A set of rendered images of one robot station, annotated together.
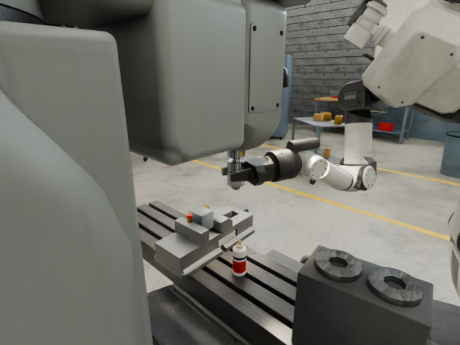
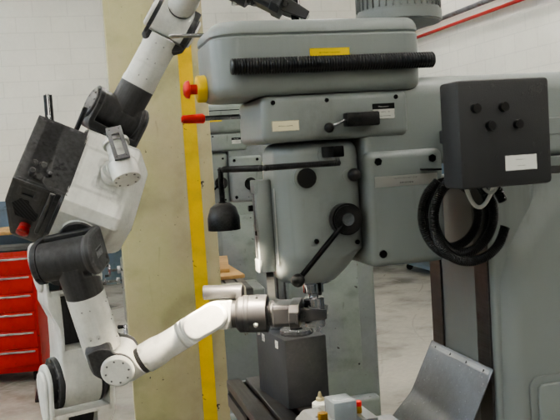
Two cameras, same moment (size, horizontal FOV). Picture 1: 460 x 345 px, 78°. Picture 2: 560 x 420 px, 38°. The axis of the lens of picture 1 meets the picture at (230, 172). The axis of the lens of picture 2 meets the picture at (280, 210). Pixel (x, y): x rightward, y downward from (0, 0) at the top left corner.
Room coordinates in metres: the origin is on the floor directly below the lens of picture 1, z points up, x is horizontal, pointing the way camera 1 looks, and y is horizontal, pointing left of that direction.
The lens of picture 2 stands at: (2.31, 0.92, 1.61)
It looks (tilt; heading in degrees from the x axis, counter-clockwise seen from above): 4 degrees down; 212
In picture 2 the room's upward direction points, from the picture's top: 4 degrees counter-clockwise
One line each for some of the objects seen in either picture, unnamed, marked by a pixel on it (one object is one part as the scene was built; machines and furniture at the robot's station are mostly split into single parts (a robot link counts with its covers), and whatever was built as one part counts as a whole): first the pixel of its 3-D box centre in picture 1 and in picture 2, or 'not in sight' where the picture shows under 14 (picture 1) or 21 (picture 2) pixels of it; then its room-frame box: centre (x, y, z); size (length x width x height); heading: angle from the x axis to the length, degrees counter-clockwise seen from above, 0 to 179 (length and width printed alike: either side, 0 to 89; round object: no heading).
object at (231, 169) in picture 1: (235, 174); (314, 313); (0.71, -0.02, 1.23); 0.05 x 0.05 x 0.06
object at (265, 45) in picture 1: (235, 79); (310, 211); (0.71, -0.01, 1.47); 0.21 x 0.19 x 0.32; 47
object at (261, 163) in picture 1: (265, 168); (276, 313); (0.75, -0.10, 1.23); 0.13 x 0.12 x 0.10; 25
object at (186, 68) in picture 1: (168, 81); (387, 204); (0.57, 0.12, 1.47); 0.24 x 0.19 x 0.26; 47
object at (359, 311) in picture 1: (356, 312); (291, 360); (0.44, -0.26, 1.03); 0.22 x 0.12 x 0.20; 54
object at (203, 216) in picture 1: (201, 218); (340, 412); (0.81, 0.09, 1.04); 0.06 x 0.05 x 0.06; 49
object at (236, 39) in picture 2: not in sight; (305, 62); (0.70, -0.01, 1.81); 0.47 x 0.26 x 0.16; 137
